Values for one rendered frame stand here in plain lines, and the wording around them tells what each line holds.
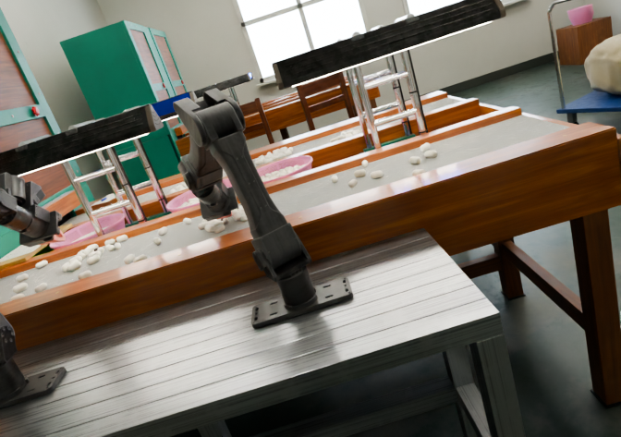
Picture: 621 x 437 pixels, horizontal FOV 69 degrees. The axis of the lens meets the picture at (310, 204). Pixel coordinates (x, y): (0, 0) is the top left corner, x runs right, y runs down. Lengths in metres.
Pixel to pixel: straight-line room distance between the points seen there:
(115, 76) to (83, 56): 0.28
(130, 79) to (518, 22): 5.10
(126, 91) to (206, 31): 2.46
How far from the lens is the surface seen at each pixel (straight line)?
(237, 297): 1.01
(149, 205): 1.86
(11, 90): 2.39
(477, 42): 6.86
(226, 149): 0.84
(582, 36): 6.54
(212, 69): 6.35
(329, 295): 0.87
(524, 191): 1.11
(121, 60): 4.13
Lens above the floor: 1.10
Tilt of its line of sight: 18 degrees down
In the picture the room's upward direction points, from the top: 18 degrees counter-clockwise
